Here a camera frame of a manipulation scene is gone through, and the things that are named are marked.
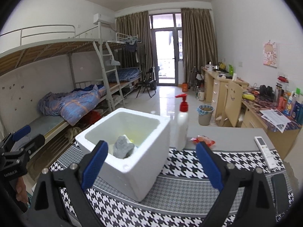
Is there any wooden smiley chair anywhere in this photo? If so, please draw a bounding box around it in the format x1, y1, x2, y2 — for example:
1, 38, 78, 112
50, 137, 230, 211
216, 80, 244, 128

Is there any far blue bedding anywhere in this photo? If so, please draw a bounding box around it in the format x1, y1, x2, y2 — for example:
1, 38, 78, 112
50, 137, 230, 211
107, 68, 142, 83

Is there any orange bag on floor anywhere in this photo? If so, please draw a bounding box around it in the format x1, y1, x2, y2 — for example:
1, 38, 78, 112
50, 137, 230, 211
182, 82, 188, 92

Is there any houndstooth table cloth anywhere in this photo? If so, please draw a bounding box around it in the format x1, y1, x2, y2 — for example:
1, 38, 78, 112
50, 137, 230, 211
49, 142, 294, 226

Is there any red-capped white pump bottle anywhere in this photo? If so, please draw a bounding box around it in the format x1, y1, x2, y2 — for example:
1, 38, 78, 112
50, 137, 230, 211
175, 94, 189, 151

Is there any glass balcony door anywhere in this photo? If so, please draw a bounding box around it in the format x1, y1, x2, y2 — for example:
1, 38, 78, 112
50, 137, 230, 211
149, 12, 183, 86

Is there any brown curtain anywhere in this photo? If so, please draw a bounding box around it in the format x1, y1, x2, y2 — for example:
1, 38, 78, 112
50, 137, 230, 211
116, 11, 154, 75
181, 8, 218, 83

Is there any grey knitted sock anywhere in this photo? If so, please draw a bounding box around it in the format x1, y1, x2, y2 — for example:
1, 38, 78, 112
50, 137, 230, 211
113, 135, 135, 159

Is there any far wooden desk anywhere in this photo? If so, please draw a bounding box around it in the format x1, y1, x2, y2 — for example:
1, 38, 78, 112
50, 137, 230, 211
201, 66, 250, 121

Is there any anime wall poster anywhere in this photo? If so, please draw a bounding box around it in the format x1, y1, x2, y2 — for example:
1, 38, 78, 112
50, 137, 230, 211
263, 40, 278, 68

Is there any white air-conditioner remote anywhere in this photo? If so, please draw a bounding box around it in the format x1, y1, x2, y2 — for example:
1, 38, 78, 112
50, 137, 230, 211
254, 136, 277, 170

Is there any metal bunk bed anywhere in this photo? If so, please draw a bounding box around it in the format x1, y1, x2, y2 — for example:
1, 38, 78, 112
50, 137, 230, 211
0, 24, 144, 168

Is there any white foam box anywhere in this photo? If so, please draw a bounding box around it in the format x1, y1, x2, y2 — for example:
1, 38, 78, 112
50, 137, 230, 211
76, 108, 170, 202

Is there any white bunk ladder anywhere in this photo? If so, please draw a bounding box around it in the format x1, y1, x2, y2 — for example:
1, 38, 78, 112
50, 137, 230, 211
92, 22, 126, 112

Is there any right brown curtain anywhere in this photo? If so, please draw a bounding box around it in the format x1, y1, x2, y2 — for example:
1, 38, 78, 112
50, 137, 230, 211
181, 8, 218, 83

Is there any printed paper sheet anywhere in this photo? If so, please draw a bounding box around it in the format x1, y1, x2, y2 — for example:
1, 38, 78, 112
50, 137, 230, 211
260, 109, 291, 133

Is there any wooden desk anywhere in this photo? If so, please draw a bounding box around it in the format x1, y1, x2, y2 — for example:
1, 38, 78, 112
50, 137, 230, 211
201, 66, 250, 121
241, 88, 302, 159

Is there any person's left hand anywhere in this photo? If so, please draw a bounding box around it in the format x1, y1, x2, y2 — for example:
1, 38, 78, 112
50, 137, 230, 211
16, 176, 28, 207

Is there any black folding chair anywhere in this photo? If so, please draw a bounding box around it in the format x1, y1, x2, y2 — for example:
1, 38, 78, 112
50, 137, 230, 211
136, 67, 157, 98

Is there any near wooden desk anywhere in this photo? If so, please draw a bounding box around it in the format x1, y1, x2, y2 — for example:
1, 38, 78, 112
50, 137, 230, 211
241, 88, 302, 159

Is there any red snack packet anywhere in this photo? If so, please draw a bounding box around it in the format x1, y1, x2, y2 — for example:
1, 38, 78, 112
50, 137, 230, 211
191, 136, 215, 147

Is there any grey waste bin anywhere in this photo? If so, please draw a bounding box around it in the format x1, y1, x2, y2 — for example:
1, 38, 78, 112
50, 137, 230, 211
197, 105, 214, 126

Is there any wall air conditioner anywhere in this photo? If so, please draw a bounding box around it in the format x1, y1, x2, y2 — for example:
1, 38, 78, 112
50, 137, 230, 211
93, 13, 115, 26

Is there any blue plaid quilt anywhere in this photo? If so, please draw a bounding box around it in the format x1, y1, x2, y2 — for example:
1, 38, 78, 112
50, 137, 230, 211
37, 84, 106, 126

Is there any black smartphone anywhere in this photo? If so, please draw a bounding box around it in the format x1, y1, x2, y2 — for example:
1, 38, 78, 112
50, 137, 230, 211
271, 174, 289, 214

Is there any left brown curtain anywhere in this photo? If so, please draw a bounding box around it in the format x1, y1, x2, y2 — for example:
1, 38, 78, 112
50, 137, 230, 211
116, 11, 154, 75

